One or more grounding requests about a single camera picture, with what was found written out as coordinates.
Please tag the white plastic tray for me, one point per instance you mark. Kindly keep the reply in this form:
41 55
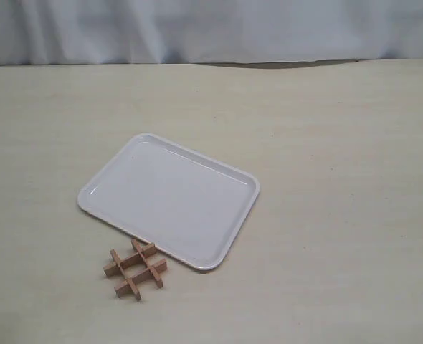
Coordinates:
189 205

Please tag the white backdrop curtain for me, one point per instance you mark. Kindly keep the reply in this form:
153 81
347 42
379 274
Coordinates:
98 32

